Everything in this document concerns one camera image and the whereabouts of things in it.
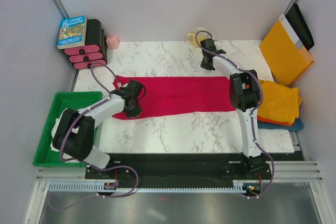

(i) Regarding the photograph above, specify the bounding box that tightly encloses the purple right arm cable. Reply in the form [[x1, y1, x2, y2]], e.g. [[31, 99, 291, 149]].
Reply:
[[195, 30, 275, 200]]

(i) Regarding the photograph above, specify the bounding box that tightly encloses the small pink box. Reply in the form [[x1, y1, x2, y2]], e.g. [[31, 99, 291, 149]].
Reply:
[[106, 35, 120, 49]]

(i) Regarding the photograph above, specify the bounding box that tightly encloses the white slotted cable duct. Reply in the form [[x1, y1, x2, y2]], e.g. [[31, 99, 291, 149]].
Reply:
[[48, 182, 246, 194]]

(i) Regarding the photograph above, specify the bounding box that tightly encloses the aluminium frame rail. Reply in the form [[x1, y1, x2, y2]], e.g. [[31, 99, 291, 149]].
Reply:
[[36, 161, 323, 183]]

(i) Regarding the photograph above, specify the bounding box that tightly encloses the white crumpled t-shirt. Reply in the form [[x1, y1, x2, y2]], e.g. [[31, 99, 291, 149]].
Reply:
[[50, 118, 79, 163]]

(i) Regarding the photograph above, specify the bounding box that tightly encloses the green plastic tray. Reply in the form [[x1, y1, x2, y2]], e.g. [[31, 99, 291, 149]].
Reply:
[[33, 91, 103, 167]]

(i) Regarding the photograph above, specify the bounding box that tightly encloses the folded mustard yellow t-shirt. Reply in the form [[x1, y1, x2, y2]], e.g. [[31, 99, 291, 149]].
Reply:
[[257, 80, 302, 123]]

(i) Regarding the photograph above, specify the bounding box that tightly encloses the yellow ceramic mug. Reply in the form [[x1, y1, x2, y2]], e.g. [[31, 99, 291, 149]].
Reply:
[[187, 27, 208, 48]]

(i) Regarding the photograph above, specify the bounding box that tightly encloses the folded blue t-shirt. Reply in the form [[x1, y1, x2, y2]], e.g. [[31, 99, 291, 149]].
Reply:
[[258, 118, 305, 132]]

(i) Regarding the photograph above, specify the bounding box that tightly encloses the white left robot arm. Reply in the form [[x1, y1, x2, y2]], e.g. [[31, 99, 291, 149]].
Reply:
[[53, 80, 146, 178]]

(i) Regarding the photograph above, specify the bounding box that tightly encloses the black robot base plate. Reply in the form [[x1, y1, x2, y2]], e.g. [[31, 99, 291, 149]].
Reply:
[[85, 152, 307, 189]]

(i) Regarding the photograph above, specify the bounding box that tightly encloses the orange padded envelope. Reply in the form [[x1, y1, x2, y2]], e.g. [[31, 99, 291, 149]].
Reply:
[[259, 14, 314, 86]]

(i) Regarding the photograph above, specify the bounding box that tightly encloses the black folder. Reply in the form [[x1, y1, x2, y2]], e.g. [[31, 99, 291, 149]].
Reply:
[[285, 3, 314, 51]]

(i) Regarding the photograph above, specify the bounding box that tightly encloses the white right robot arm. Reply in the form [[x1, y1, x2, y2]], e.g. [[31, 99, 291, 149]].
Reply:
[[197, 38, 263, 158]]

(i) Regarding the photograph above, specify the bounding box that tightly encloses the blue treehouse paperback book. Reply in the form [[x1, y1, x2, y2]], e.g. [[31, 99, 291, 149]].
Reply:
[[57, 15, 87, 50]]

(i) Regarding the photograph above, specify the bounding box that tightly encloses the black pink drawer organizer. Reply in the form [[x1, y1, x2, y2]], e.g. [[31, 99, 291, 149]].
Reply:
[[64, 19, 108, 70]]

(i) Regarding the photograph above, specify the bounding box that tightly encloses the crimson red t-shirt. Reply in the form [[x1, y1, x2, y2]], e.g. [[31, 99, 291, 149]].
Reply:
[[118, 76, 235, 119]]

